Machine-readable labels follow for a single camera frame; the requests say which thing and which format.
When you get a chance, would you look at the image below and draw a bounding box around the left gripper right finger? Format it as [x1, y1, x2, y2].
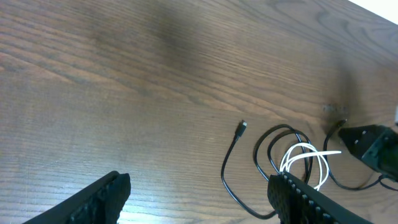
[267, 172, 371, 224]

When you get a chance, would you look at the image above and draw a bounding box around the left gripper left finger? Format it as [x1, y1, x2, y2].
[25, 171, 131, 224]

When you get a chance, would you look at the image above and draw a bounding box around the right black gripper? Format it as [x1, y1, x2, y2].
[338, 125, 397, 182]

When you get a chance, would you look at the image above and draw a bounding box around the white usb cable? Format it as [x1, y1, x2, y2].
[279, 142, 342, 192]

